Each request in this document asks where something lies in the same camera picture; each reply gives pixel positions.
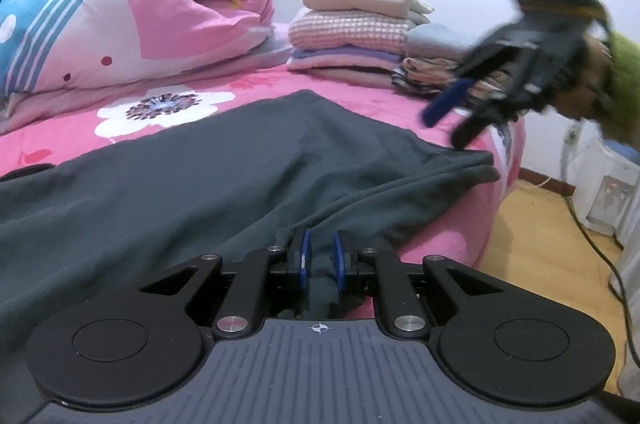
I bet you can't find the person's right forearm green sleeve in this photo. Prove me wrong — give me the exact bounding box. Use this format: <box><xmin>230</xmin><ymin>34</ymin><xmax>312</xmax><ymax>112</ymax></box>
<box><xmin>597</xmin><ymin>31</ymin><xmax>640</xmax><ymax>145</ymax></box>

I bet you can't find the striped folded cloth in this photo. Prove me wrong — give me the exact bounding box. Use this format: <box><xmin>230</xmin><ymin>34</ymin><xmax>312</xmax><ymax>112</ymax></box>
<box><xmin>390</xmin><ymin>68</ymin><xmax>506</xmax><ymax>107</ymax></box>

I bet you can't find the pink floral bed sheet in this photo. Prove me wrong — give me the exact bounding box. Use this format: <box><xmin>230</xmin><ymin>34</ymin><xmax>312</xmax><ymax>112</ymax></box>
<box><xmin>0</xmin><ymin>64</ymin><xmax>528</xmax><ymax>269</ymax></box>

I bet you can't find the black floor cable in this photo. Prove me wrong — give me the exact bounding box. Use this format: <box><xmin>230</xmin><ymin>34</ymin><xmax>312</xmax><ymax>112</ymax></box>
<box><xmin>565</xmin><ymin>196</ymin><xmax>640</xmax><ymax>370</ymax></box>

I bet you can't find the pink and blue quilt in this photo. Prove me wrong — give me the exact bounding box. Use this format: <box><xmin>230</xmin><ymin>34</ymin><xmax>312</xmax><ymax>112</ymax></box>
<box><xmin>0</xmin><ymin>0</ymin><xmax>276</xmax><ymax>135</ymax></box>

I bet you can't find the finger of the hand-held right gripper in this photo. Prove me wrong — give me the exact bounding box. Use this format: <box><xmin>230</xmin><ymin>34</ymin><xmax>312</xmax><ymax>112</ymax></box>
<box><xmin>422</xmin><ymin>14</ymin><xmax>537</xmax><ymax>128</ymax></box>
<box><xmin>451</xmin><ymin>52</ymin><xmax>547</xmax><ymax>151</ymax></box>

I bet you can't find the white water dispenser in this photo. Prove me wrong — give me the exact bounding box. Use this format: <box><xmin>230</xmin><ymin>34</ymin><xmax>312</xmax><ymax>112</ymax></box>
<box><xmin>570</xmin><ymin>136</ymin><xmax>640</xmax><ymax>249</ymax></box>

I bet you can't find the grey folded cloth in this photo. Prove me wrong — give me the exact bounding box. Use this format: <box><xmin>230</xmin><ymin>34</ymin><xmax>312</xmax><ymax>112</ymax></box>
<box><xmin>405</xmin><ymin>24</ymin><xmax>476</xmax><ymax>62</ymax></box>

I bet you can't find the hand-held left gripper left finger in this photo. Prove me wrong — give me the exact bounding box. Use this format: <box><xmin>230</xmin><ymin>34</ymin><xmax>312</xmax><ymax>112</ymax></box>
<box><xmin>139</xmin><ymin>228</ymin><xmax>314</xmax><ymax>339</ymax></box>

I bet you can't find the dark grey garment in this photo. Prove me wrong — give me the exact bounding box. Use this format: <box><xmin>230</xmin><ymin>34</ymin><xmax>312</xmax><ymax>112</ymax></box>
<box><xmin>0</xmin><ymin>90</ymin><xmax>501</xmax><ymax>355</ymax></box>

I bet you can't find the person's right hand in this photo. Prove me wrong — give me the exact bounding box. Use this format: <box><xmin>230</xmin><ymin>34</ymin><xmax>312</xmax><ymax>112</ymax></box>
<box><xmin>550</xmin><ymin>32</ymin><xmax>612</xmax><ymax>122</ymax></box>

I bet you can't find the pink checked folded cloth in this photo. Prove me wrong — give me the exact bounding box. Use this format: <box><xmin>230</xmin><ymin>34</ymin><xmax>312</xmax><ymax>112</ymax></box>
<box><xmin>287</xmin><ymin>8</ymin><xmax>408</xmax><ymax>54</ymax></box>

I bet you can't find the tan folded cloth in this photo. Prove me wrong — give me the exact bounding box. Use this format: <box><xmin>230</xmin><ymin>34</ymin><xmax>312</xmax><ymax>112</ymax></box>
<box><xmin>402</xmin><ymin>56</ymin><xmax>463</xmax><ymax>75</ymax></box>

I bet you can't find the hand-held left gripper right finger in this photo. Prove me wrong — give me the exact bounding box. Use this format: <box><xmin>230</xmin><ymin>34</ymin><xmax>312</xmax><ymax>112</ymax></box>
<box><xmin>332</xmin><ymin>230</ymin><xmax>506</xmax><ymax>339</ymax></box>

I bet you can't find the purple folded cloth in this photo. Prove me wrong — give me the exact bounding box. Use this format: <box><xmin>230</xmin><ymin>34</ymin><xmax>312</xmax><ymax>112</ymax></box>
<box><xmin>290</xmin><ymin>46</ymin><xmax>406</xmax><ymax>65</ymax></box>

